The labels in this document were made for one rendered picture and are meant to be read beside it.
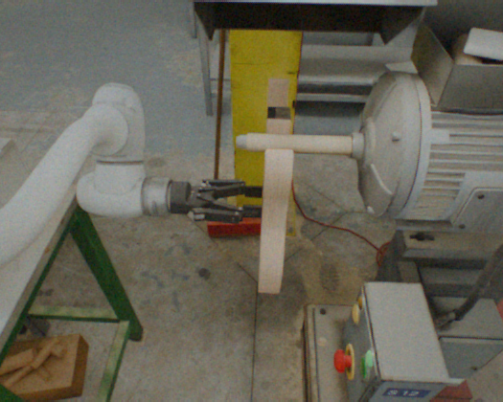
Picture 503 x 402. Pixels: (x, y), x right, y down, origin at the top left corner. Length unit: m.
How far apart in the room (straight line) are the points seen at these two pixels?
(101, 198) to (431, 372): 0.69
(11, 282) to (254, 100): 1.12
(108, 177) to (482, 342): 0.84
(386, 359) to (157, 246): 1.70
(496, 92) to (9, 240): 0.66
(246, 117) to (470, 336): 1.20
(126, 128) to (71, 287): 1.44
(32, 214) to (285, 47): 1.16
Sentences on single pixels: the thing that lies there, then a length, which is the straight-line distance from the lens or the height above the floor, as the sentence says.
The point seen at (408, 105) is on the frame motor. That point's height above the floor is 1.37.
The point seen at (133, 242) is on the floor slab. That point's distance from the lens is 2.19.
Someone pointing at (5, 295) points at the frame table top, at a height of 0.93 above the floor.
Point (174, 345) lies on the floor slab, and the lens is 1.82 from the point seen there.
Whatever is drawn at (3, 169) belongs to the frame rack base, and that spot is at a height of 1.06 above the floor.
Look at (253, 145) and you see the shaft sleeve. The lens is 0.65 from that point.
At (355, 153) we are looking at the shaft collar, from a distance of 0.66.
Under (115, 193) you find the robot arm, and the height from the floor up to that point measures 1.09.
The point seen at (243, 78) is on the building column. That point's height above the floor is 0.92.
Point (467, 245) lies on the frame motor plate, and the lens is 0.77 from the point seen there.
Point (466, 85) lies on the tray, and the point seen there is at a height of 1.41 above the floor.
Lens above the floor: 1.65
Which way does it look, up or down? 46 degrees down
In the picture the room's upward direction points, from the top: straight up
